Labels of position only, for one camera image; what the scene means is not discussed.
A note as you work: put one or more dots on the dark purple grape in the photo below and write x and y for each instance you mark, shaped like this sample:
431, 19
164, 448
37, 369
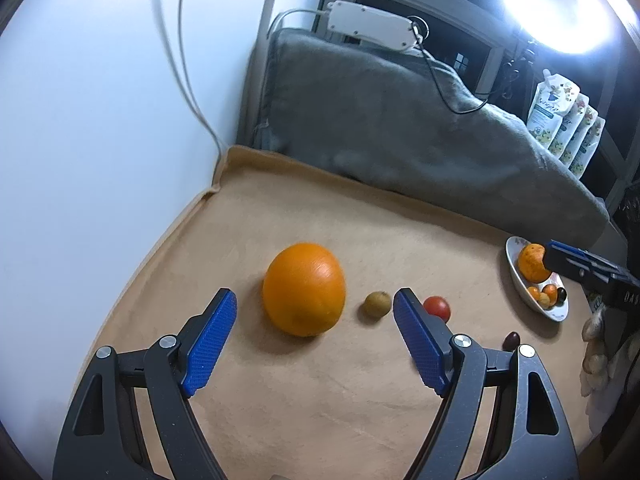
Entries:
562, 294
511, 340

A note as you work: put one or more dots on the rough-skinned orange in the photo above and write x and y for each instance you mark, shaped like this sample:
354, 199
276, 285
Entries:
532, 262

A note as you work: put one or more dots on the white floral bowl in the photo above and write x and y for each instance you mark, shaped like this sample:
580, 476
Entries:
517, 270

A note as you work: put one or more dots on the large smooth orange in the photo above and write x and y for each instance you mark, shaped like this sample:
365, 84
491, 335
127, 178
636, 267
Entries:
304, 290

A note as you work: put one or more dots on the white cabinet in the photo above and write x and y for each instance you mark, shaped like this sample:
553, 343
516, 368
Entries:
100, 110

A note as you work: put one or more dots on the small kumquat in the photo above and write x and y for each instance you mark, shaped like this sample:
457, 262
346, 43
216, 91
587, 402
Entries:
534, 291

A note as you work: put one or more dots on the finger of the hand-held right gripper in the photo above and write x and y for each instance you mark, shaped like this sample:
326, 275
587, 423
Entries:
575, 250
570, 270

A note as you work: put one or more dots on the grey blanket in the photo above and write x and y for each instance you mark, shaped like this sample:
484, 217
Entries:
380, 120

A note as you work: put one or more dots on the tan table cloth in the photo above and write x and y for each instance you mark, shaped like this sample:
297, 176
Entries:
310, 210

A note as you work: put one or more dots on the small tangerine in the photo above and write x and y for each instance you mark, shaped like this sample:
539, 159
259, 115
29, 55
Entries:
550, 290

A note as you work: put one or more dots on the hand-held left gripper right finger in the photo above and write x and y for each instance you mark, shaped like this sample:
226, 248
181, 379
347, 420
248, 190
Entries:
417, 342

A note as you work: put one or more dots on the person's right hand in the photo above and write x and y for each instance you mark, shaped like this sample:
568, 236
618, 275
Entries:
595, 360

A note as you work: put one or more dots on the white power strip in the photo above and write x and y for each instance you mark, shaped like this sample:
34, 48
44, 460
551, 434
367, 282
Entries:
370, 22

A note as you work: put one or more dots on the white floral refill pouch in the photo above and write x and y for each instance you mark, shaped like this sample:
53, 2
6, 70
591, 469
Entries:
582, 142
592, 155
547, 105
570, 127

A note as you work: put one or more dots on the red cherry tomato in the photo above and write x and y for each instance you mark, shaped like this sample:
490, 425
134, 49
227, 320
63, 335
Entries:
439, 306

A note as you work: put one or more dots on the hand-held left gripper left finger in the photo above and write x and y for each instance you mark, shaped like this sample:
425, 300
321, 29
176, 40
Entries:
210, 342

